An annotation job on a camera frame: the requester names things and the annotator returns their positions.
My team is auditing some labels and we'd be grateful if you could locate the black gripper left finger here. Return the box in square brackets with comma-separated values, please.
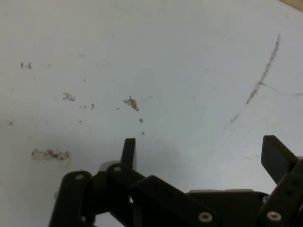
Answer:
[48, 138, 221, 227]

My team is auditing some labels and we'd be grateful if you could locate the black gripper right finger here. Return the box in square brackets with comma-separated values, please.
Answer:
[257, 135, 303, 227]

